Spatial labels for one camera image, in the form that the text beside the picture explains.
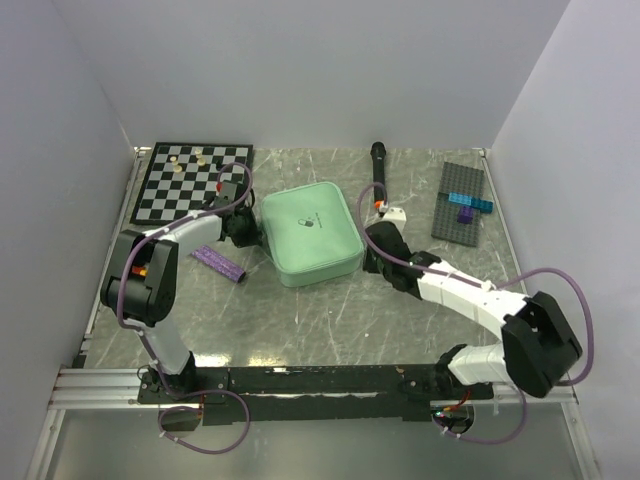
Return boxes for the mint green medicine case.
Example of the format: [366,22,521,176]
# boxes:
[260,182,364,288]

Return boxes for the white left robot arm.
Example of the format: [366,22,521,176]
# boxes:
[100,181,262,402]

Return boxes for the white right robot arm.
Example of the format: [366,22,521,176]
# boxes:
[362,219,583,399]

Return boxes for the purple glitter microphone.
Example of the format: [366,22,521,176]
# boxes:
[191,245,246,284]

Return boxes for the cream chess piece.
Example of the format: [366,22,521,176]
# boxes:
[195,149,206,166]

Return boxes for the black white chessboard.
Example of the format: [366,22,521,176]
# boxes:
[130,142,253,226]

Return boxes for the purple lego brick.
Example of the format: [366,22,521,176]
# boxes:
[457,205,475,225]

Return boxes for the cream chess pawn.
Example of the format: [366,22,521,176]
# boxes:
[170,156,182,173]

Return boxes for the black flashlight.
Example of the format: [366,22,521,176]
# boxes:
[370,141,386,216]

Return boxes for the grey lego baseplate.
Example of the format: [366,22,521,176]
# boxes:
[431,162,493,247]

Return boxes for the blue lego bricks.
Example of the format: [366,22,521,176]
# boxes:
[448,192,494,214]

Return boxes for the red yellow toy car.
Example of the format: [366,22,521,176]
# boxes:
[131,266,148,277]

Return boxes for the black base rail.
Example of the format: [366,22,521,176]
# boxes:
[138,364,494,426]

